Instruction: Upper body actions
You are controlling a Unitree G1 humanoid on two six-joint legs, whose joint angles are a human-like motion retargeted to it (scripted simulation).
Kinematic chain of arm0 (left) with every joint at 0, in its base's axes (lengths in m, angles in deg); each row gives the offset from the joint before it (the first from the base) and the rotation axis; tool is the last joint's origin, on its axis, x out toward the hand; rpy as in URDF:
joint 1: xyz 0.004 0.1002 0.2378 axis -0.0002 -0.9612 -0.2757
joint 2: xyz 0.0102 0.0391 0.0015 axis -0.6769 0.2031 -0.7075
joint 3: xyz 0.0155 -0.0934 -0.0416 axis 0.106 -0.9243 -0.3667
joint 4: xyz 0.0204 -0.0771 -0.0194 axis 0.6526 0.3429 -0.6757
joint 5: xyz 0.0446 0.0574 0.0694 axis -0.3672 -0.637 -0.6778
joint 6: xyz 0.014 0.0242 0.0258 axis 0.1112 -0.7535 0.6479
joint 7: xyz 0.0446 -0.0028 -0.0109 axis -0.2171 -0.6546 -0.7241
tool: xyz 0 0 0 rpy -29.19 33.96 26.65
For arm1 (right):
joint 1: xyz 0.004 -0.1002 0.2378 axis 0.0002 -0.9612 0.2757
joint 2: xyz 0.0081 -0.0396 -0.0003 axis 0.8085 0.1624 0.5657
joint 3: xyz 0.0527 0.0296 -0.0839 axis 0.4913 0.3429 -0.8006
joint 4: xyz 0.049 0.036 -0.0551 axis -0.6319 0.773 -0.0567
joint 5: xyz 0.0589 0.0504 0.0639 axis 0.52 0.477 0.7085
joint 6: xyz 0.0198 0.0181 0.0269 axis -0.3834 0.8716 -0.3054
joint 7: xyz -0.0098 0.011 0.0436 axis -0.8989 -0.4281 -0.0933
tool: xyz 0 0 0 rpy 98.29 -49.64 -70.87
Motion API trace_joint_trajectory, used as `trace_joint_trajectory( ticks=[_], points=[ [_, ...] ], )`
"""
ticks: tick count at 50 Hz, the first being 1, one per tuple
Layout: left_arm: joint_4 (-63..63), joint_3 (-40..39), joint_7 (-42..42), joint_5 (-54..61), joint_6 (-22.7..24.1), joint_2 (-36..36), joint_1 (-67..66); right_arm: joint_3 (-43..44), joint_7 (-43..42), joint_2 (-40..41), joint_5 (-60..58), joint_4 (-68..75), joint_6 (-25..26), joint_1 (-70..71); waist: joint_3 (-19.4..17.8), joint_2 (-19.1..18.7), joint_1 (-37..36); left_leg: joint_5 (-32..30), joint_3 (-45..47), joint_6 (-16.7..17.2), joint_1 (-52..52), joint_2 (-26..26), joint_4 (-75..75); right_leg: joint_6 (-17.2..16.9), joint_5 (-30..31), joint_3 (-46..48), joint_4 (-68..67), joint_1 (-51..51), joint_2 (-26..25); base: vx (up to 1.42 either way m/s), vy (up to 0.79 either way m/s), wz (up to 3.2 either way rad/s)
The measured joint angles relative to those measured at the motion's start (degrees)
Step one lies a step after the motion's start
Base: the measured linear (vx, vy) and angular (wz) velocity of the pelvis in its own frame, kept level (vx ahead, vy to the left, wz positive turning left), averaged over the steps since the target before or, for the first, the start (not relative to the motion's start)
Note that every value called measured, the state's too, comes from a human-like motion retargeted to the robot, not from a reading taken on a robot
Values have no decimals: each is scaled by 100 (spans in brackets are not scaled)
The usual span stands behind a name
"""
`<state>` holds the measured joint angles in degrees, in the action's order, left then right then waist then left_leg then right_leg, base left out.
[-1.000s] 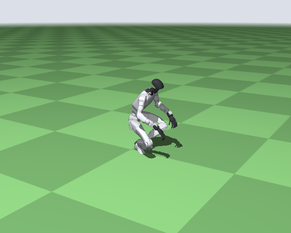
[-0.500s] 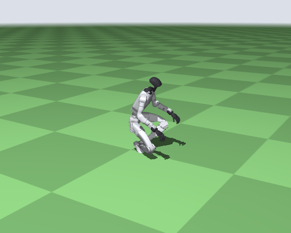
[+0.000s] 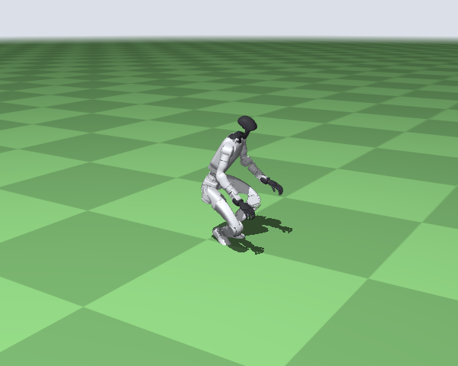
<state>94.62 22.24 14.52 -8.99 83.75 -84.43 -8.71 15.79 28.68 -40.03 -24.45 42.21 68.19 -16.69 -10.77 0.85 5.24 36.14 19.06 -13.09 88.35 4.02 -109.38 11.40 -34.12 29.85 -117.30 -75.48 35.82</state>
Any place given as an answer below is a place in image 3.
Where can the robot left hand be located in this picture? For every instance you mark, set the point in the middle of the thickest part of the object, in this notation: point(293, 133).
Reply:
point(273, 184)

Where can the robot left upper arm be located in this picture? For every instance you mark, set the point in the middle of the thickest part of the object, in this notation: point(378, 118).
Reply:
point(245, 160)

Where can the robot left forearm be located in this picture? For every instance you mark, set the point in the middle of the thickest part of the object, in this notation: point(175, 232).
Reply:
point(257, 172)

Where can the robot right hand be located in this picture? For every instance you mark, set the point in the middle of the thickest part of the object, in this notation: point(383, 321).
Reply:
point(247, 209)

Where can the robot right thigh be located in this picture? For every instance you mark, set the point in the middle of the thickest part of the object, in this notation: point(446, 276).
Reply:
point(218, 202)

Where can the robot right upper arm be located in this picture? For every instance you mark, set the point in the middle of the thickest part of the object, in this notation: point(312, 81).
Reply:
point(226, 153)

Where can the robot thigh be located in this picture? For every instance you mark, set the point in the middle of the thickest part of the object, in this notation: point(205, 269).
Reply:
point(243, 188)
point(218, 202)

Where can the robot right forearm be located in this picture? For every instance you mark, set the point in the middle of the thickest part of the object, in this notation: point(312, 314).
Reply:
point(226, 185)

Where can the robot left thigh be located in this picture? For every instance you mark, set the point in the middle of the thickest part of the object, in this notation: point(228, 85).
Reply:
point(243, 188)

